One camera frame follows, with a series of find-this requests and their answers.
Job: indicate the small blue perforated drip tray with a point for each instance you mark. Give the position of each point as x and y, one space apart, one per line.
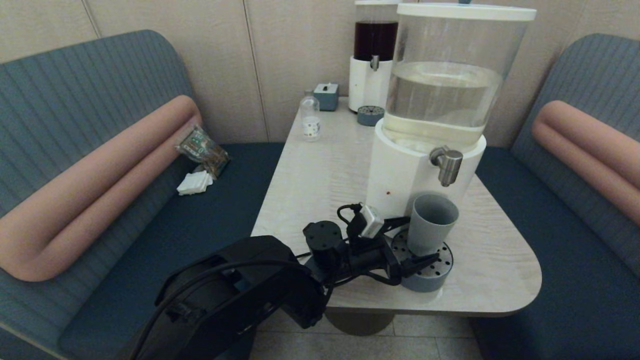
370 116

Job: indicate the clear glass bottle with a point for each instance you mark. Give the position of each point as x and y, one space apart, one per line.
310 120

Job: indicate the large blue perforated drip tray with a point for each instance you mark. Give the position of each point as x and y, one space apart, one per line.
430 282

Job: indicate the pink bolster beside snack bag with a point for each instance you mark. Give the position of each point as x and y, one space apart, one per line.
100 170

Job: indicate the grey-blue plastic cup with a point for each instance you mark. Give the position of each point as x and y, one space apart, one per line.
430 225

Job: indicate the metal dark drink dispenser tap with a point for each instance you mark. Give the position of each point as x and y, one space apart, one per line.
374 62

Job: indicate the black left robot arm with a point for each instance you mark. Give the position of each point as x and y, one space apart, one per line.
225 300

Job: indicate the blue empty bench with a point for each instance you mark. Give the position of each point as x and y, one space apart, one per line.
575 300

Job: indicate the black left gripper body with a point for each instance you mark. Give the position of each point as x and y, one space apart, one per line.
372 257

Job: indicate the table pedestal with brass base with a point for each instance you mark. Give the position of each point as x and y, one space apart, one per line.
365 325

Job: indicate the pink bolster on empty bench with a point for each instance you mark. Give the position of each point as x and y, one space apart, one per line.
600 150

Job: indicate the white napkin stack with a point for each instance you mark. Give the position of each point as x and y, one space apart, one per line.
194 183

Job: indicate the blue bench with napkins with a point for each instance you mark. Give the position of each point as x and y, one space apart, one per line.
100 65

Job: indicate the clear water dispenser white base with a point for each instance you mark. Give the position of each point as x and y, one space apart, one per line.
400 190

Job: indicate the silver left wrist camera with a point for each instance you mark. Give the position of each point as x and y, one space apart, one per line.
371 221

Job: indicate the dark drink dispenser white base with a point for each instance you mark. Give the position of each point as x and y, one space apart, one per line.
365 85

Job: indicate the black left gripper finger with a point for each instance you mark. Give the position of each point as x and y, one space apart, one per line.
396 224
417 263

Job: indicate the blue tissue box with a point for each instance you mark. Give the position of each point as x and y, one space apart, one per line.
326 97

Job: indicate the metal water dispenser tap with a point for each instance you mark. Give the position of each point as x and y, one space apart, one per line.
447 167

